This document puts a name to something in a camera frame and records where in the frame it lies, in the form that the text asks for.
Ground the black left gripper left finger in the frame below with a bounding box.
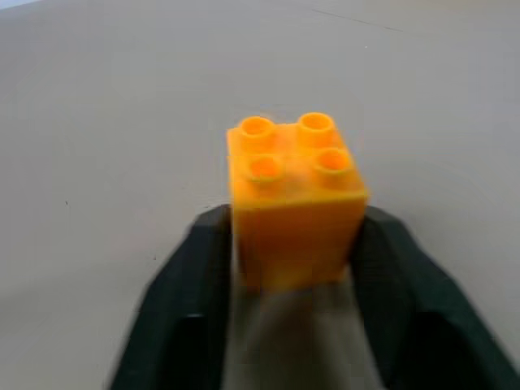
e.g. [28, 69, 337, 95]
[108, 204, 237, 390]

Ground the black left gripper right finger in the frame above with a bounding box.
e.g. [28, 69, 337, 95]
[349, 205, 520, 390]

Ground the orange studded building block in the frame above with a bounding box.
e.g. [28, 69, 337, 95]
[226, 111, 371, 293]

